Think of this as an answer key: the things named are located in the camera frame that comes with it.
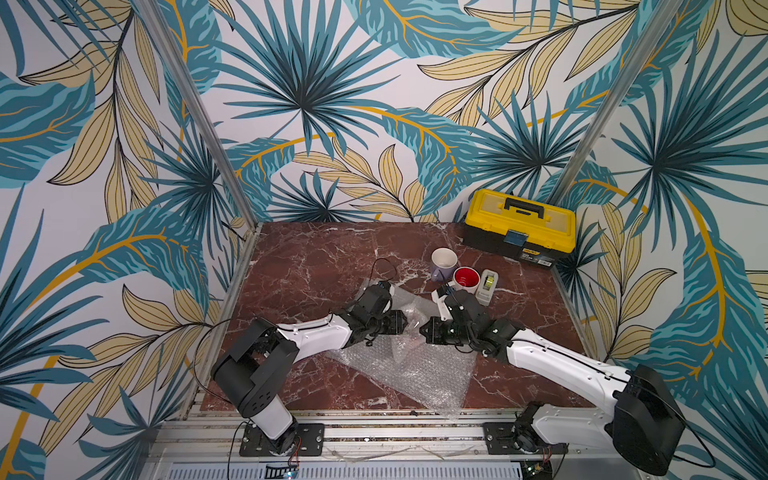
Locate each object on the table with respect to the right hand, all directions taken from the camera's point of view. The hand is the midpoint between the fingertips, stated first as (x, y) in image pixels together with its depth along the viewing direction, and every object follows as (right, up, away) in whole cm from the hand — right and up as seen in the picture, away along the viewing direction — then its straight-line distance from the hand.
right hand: (419, 329), depth 81 cm
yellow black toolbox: (+35, +29, +17) cm, 48 cm away
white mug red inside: (+18, +12, +20) cm, 29 cm away
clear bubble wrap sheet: (+3, -12, +3) cm, 13 cm away
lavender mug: (+11, +18, +23) cm, 32 cm away
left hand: (-4, -1, +7) cm, 8 cm away
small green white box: (+24, +11, +17) cm, 31 cm away
